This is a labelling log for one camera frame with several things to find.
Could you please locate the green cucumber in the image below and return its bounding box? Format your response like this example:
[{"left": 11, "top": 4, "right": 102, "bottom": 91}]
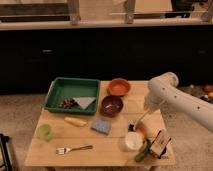
[{"left": 134, "top": 140, "right": 151, "bottom": 163}]

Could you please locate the orange round fruit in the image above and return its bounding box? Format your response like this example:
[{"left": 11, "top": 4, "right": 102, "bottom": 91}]
[{"left": 135, "top": 127, "right": 147, "bottom": 137}]

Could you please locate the brown pine cone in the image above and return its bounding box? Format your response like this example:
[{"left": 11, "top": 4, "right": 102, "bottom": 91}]
[{"left": 59, "top": 99, "right": 77, "bottom": 109}]

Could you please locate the green plastic tray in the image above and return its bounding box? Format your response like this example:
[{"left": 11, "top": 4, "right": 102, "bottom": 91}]
[{"left": 44, "top": 77, "right": 100, "bottom": 116}]

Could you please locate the orange red bowl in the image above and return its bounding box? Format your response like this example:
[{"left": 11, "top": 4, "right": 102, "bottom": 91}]
[{"left": 107, "top": 78, "right": 131, "bottom": 96}]

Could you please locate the black stand left edge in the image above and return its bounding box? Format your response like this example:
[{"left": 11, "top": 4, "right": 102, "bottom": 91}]
[{"left": 0, "top": 133, "right": 13, "bottom": 171}]

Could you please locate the white cup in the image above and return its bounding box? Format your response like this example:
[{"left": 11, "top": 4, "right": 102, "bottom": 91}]
[{"left": 124, "top": 132, "right": 143, "bottom": 151}]

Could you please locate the light green cup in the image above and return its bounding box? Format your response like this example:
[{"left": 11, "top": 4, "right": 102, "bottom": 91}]
[{"left": 36, "top": 124, "right": 53, "bottom": 141}]

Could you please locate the white handled black brush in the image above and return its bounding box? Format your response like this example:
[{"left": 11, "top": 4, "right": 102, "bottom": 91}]
[{"left": 128, "top": 111, "right": 149, "bottom": 132}]

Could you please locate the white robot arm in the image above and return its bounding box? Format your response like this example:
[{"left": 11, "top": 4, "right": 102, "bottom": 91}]
[{"left": 144, "top": 72, "right": 213, "bottom": 133}]

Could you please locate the silver fork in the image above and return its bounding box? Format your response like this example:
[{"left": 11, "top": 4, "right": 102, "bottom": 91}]
[{"left": 56, "top": 145, "right": 93, "bottom": 155}]

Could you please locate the blue sponge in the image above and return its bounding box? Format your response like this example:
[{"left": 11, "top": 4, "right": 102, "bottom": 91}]
[{"left": 91, "top": 119, "right": 111, "bottom": 135}]

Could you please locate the wooden dish rack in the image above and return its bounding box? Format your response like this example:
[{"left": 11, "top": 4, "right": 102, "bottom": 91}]
[{"left": 150, "top": 130, "right": 171, "bottom": 159}]

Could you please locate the grey folded cloth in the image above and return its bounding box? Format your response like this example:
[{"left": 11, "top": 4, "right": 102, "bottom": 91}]
[{"left": 74, "top": 97, "right": 96, "bottom": 110}]

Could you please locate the dark maroon bowl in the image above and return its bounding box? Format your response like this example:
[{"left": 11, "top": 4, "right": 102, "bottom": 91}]
[{"left": 100, "top": 95, "right": 124, "bottom": 117}]

